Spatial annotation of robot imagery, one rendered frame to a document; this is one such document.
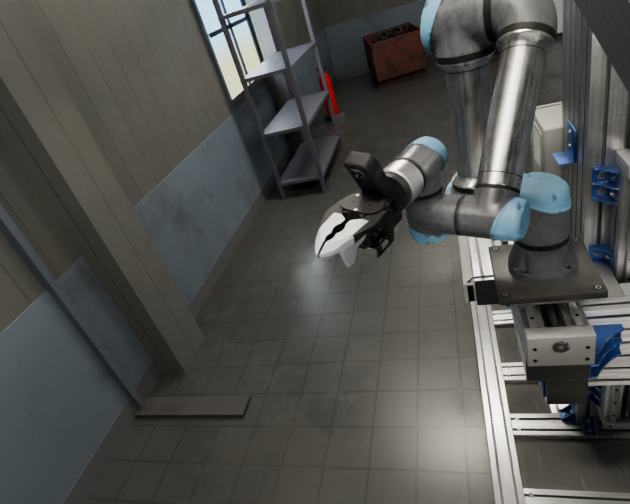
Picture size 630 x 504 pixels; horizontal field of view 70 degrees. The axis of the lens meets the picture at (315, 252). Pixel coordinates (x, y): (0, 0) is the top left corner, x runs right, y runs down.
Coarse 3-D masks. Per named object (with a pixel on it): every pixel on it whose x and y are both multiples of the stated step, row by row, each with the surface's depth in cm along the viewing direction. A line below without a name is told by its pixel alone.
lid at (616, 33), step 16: (576, 0) 25; (592, 0) 23; (608, 0) 22; (624, 0) 21; (592, 16) 24; (608, 16) 22; (624, 16) 21; (608, 32) 23; (624, 32) 21; (608, 48) 23; (624, 48) 22; (624, 64) 22; (624, 80) 22
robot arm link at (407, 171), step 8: (400, 160) 77; (384, 168) 77; (392, 168) 75; (400, 168) 75; (408, 168) 75; (416, 168) 76; (400, 176) 74; (408, 176) 74; (416, 176) 75; (408, 184) 74; (416, 184) 75; (416, 192) 75
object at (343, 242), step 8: (352, 224) 66; (360, 224) 66; (344, 232) 65; (352, 232) 64; (328, 240) 64; (336, 240) 63; (344, 240) 63; (352, 240) 64; (360, 240) 67; (328, 248) 63; (336, 248) 63; (344, 248) 64; (352, 248) 66; (320, 256) 63; (328, 256) 63; (344, 256) 65; (352, 256) 67; (352, 264) 68
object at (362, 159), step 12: (348, 156) 66; (360, 156) 65; (372, 156) 64; (348, 168) 66; (360, 168) 64; (372, 168) 64; (360, 180) 69; (372, 180) 66; (384, 180) 68; (384, 192) 69
